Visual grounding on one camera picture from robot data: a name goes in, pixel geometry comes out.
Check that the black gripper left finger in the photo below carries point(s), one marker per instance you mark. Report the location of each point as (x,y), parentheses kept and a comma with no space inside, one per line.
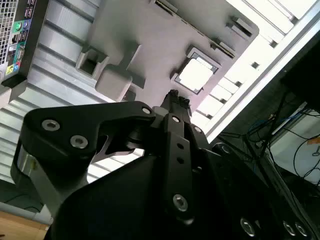
(75,125)

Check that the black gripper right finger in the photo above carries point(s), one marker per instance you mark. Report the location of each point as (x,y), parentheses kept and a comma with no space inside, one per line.
(200,140)

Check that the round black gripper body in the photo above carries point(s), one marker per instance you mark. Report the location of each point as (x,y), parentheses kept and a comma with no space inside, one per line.
(120,205)

